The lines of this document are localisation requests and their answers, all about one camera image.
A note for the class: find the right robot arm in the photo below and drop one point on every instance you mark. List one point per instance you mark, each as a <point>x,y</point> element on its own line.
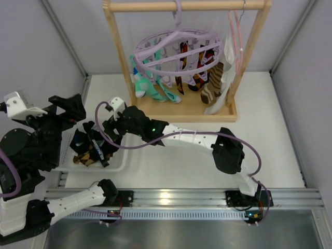
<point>225,148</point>

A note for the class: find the wooden clothes rack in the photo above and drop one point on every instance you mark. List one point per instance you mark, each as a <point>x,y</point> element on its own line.
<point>190,109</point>

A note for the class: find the white plastic basket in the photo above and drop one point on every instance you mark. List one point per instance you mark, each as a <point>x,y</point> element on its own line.
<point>116,163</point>

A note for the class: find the brown argyle sock in basket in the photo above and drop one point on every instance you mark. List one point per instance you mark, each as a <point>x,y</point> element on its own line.
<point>87,158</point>

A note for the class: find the white hanging cloth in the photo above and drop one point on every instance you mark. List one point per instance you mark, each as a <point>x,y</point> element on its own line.
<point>228,59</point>

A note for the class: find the red black argyle sock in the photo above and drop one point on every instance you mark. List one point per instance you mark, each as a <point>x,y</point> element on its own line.
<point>182,65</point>

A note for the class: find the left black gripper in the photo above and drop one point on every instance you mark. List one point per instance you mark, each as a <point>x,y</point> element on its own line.
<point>62,111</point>

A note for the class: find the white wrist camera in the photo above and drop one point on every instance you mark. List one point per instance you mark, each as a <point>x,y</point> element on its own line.
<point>19,105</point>
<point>116,107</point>

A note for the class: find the black grey sock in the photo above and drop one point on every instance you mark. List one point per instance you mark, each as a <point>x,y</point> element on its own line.
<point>88,135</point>

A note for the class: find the purple round clip hanger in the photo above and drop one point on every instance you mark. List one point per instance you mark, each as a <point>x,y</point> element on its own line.
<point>168,42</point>

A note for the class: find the pink clothes hanger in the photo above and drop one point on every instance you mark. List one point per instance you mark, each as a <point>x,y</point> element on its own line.
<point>235,26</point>

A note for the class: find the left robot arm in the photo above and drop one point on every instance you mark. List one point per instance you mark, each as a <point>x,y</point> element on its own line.
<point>27,152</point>

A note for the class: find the brown striped sock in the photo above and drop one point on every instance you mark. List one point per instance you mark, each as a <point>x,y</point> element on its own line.
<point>212,90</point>

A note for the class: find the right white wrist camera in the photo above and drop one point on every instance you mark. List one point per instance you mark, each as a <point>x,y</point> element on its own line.
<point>116,107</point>

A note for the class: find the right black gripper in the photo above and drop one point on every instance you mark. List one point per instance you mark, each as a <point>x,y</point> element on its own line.
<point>115,128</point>

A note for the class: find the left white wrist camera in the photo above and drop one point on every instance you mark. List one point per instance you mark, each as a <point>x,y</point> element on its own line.
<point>19,105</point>

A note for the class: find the aluminium mounting rail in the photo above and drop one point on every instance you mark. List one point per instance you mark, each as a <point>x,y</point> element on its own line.
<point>196,204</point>

